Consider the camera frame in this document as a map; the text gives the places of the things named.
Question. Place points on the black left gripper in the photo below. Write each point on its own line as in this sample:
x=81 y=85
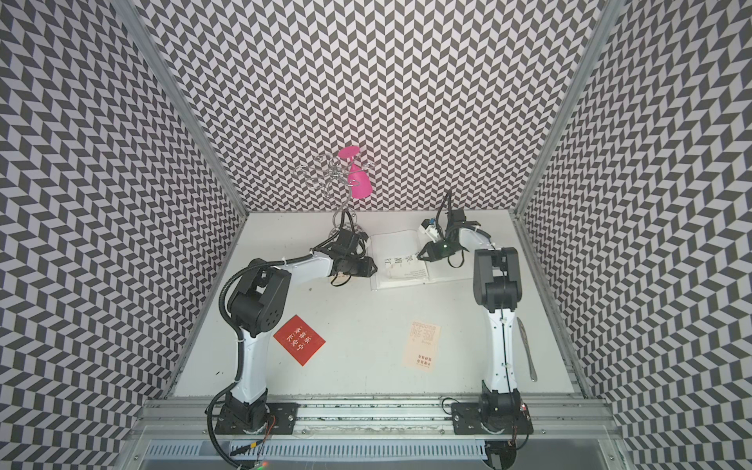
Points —
x=368 y=267

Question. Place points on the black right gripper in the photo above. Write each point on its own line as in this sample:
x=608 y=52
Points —
x=433 y=254

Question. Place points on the white photo album bicycle cover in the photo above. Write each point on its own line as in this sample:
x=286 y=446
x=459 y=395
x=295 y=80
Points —
x=395 y=255

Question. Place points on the white calligraphy card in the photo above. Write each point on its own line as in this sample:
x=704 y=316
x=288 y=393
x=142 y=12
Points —
x=405 y=268

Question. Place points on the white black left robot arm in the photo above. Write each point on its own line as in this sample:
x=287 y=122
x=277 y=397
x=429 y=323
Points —
x=252 y=303

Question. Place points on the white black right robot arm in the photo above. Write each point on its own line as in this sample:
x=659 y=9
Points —
x=497 y=289

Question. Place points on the pink plastic cup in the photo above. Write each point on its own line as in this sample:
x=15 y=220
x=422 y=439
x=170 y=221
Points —
x=358 y=179

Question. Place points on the red square card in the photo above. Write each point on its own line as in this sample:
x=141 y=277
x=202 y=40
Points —
x=299 y=340

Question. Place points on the pale pink card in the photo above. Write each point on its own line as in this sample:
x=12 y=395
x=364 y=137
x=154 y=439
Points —
x=422 y=345

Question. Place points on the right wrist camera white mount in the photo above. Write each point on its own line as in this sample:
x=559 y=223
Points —
x=431 y=229

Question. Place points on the chrome wire cup stand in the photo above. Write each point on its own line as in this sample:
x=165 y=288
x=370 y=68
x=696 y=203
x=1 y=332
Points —
x=328 y=174

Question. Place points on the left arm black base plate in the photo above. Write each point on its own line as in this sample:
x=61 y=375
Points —
x=243 y=419

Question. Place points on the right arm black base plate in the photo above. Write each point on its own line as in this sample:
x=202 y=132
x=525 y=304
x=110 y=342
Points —
x=467 y=419

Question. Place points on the aluminium front rail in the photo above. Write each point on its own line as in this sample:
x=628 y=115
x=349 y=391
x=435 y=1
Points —
x=554 y=416

